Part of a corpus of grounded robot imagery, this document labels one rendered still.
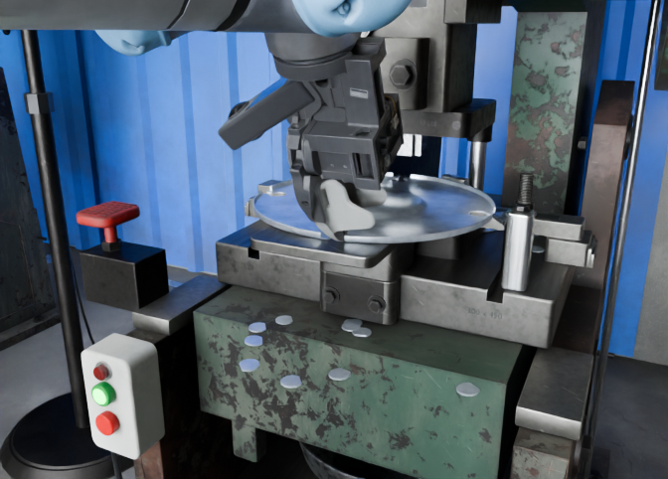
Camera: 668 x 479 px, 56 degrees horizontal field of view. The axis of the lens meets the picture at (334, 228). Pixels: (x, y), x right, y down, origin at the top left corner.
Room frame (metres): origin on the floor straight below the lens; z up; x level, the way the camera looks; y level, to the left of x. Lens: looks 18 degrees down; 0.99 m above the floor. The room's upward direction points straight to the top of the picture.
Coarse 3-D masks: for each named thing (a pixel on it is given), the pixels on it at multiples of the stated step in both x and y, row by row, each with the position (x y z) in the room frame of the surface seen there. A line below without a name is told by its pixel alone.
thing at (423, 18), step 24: (432, 0) 0.76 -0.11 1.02; (408, 24) 0.77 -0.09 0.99; (432, 24) 0.76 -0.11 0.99; (456, 24) 0.77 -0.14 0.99; (408, 48) 0.74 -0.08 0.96; (432, 48) 0.76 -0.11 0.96; (456, 48) 0.77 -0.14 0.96; (384, 72) 0.75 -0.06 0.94; (408, 72) 0.73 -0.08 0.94; (432, 72) 0.76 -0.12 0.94; (456, 72) 0.78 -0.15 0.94; (408, 96) 0.74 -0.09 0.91; (432, 96) 0.76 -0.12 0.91; (456, 96) 0.78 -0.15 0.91
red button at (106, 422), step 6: (102, 414) 0.64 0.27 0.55; (108, 414) 0.64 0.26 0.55; (114, 414) 0.64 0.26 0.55; (96, 420) 0.64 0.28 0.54; (102, 420) 0.63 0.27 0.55; (108, 420) 0.63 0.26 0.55; (114, 420) 0.63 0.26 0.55; (96, 426) 0.64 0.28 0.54; (102, 426) 0.64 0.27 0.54; (108, 426) 0.63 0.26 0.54; (114, 426) 0.63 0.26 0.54; (102, 432) 0.64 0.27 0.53; (108, 432) 0.63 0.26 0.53
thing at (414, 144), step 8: (408, 136) 0.83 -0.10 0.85; (416, 136) 0.83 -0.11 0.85; (424, 136) 0.84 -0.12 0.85; (408, 144) 0.83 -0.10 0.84; (416, 144) 0.83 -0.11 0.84; (424, 144) 0.84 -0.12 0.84; (400, 152) 0.83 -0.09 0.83; (408, 152) 0.83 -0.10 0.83; (416, 152) 0.83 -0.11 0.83; (424, 152) 0.85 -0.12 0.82
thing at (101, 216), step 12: (108, 204) 0.81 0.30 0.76; (120, 204) 0.81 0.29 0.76; (132, 204) 0.81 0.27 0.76; (84, 216) 0.76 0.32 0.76; (96, 216) 0.76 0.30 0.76; (108, 216) 0.76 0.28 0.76; (120, 216) 0.77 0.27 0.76; (132, 216) 0.79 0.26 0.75; (108, 228) 0.78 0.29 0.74; (108, 240) 0.78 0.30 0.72
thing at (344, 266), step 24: (264, 240) 0.61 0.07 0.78; (288, 240) 0.61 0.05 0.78; (312, 240) 0.61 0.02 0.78; (336, 264) 0.70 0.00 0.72; (360, 264) 0.56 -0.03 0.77; (384, 264) 0.68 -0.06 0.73; (408, 264) 0.72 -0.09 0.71; (336, 288) 0.70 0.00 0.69; (360, 288) 0.69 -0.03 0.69; (384, 288) 0.68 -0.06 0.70; (336, 312) 0.70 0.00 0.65; (360, 312) 0.69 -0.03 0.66; (384, 312) 0.68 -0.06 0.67
